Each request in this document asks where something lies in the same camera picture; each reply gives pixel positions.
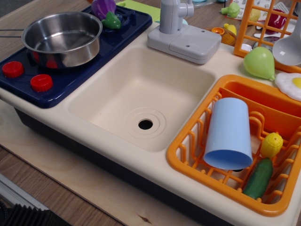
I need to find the grey plastic ladle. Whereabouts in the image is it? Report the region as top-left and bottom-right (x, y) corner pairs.
(272, 17), (301, 66)

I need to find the cream toy sink unit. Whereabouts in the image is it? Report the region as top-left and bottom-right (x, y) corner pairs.
(0, 32), (301, 226)

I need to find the yellow toy corn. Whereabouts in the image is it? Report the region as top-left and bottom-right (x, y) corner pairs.
(260, 132), (284, 159)

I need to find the orange dish drainer basket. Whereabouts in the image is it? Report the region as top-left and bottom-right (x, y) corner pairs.
(166, 75), (301, 217)

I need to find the red stove knob right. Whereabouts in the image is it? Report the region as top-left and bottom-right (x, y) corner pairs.
(30, 74), (53, 92)

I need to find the green toy cucumber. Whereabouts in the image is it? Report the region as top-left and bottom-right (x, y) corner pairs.
(242, 158), (273, 200)

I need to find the toy fried egg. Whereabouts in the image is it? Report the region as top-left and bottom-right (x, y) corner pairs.
(275, 73), (301, 101)

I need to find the orange toy funnel cup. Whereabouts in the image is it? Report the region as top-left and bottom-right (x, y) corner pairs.
(211, 27), (225, 36)

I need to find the stainless steel pan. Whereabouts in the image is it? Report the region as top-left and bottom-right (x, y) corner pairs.
(0, 11), (103, 69)

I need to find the light blue plastic cup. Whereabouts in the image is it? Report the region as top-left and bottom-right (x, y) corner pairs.
(203, 97), (253, 170)

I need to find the green toy pear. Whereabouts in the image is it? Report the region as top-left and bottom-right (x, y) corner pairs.
(243, 47), (275, 81)

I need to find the light green cutting board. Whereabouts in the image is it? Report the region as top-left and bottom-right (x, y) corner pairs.
(116, 0), (160, 22)

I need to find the grey toy faucet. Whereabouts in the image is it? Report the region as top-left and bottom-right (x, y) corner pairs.
(147, 0), (222, 65)

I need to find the purple toy eggplant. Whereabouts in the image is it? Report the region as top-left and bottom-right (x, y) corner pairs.
(91, 0), (121, 29)

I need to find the green toy broccoli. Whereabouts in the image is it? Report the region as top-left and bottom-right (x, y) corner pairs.
(221, 2), (240, 18)

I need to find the orange plastic rack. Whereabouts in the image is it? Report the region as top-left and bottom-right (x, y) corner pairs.
(233, 0), (301, 74)

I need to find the dark blue toy stove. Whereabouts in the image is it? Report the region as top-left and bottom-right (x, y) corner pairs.
(0, 6), (152, 108)

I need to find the red stove knob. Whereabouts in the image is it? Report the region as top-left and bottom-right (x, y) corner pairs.
(30, 74), (53, 92)
(2, 61), (24, 78)

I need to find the red stove knob left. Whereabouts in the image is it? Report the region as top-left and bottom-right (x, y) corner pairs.
(2, 61), (24, 78)

